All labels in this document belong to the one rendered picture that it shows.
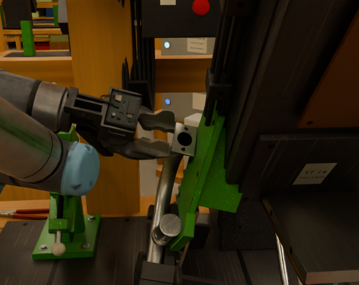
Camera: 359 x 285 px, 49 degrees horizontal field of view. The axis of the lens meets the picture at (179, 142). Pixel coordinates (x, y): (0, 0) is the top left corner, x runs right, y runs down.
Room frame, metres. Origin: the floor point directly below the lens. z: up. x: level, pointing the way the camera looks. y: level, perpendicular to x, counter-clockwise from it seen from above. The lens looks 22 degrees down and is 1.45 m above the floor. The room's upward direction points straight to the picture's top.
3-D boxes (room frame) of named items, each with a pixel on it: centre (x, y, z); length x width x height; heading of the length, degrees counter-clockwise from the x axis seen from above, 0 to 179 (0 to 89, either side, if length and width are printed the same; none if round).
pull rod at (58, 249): (0.69, 0.25, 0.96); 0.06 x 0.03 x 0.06; 4
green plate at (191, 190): (0.61, -0.06, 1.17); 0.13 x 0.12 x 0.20; 94
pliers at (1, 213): (0.90, 0.42, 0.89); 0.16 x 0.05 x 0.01; 88
